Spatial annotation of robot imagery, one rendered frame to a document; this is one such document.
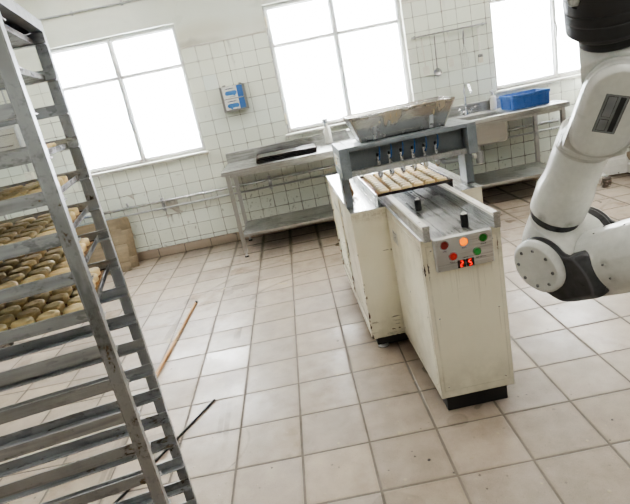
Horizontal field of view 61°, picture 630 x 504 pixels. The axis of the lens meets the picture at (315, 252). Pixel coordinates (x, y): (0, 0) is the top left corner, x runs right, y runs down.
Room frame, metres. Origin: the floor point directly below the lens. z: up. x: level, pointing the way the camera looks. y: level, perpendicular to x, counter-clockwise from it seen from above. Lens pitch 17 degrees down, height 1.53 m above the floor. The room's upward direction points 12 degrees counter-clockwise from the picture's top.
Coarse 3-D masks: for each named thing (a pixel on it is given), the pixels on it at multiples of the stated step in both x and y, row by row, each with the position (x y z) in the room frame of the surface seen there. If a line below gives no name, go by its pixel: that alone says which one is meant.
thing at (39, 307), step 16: (96, 272) 1.46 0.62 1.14; (64, 288) 1.34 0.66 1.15; (96, 288) 1.35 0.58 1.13; (0, 304) 1.31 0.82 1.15; (16, 304) 1.29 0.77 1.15; (32, 304) 1.25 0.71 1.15; (48, 304) 1.23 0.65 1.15; (64, 304) 1.22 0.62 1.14; (80, 304) 1.18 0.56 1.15; (0, 320) 1.18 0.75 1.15; (16, 320) 1.16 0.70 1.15; (32, 320) 1.14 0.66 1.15
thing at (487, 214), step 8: (440, 184) 2.72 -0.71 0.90; (440, 192) 2.74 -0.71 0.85; (448, 192) 2.60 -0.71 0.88; (456, 192) 2.49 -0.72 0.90; (456, 200) 2.48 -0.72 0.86; (464, 200) 2.36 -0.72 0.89; (472, 200) 2.29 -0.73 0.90; (464, 208) 2.37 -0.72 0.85; (472, 208) 2.26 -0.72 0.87; (480, 208) 2.16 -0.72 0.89; (488, 208) 2.12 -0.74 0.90; (480, 216) 2.17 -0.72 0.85; (488, 216) 2.08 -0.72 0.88; (496, 216) 2.03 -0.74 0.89; (496, 224) 2.03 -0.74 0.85
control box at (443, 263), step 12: (432, 240) 2.04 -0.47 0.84; (444, 240) 2.02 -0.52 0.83; (456, 240) 2.03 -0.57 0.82; (468, 240) 2.03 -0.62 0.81; (492, 240) 2.03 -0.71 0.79; (444, 252) 2.02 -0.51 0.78; (456, 252) 2.03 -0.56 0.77; (468, 252) 2.03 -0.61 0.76; (492, 252) 2.03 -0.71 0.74; (444, 264) 2.02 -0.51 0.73; (456, 264) 2.03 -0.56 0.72; (468, 264) 2.02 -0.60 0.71
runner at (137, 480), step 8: (160, 472) 1.15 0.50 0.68; (120, 480) 1.11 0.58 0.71; (128, 480) 1.11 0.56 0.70; (136, 480) 1.12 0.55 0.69; (144, 480) 1.12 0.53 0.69; (104, 488) 1.10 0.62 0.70; (112, 488) 1.11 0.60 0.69; (120, 488) 1.11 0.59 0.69; (128, 488) 1.11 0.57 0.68; (80, 496) 1.09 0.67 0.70; (88, 496) 1.09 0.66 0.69; (96, 496) 1.10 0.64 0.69; (104, 496) 1.10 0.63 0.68
